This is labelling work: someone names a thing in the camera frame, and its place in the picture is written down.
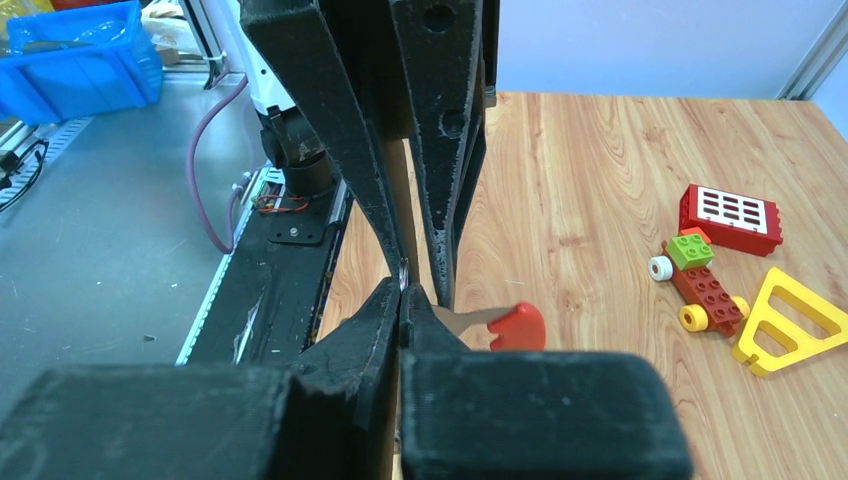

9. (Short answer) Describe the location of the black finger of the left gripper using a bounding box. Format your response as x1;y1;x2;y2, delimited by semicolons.
240;1;408;282
390;0;500;309

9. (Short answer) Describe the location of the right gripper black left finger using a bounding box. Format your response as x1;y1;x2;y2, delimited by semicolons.
1;278;401;479

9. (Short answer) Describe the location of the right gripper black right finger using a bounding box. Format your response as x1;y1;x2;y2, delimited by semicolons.
399;285;693;479

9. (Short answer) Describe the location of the metal keyring holder red handle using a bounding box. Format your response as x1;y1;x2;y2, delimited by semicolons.
391;262;546;354

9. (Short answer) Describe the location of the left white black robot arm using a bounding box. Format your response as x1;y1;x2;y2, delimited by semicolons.
240;1;501;308

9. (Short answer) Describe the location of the blue plastic bin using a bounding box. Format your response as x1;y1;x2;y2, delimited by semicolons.
1;1;163;126

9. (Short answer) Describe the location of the red toy brick car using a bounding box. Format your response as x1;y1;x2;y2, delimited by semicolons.
648;241;751;338

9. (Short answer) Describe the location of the green toy brick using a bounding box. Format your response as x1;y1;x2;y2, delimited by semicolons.
665;234;715;270

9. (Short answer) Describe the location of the red window toy brick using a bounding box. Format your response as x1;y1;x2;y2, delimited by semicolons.
678;184;783;257

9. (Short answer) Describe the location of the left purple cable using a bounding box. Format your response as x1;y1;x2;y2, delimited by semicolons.
186;72;256;256

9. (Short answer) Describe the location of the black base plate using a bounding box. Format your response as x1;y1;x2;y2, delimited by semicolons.
186;182;352;364

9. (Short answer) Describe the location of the white slotted cable duct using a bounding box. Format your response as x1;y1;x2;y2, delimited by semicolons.
175;166;269;366

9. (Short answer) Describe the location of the black cable on bench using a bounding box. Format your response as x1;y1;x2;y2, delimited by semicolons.
0;137;51;215

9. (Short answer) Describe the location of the yellow triangular toy frame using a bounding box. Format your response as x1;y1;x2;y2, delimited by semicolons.
732;267;847;377

